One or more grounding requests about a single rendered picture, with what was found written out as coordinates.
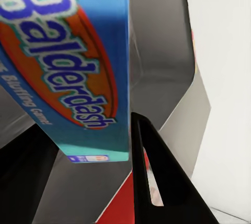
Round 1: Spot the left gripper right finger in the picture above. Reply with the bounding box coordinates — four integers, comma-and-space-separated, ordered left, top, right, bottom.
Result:
131, 112, 219, 224

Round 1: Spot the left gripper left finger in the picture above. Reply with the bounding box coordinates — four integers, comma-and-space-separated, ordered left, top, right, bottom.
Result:
0, 123, 59, 224

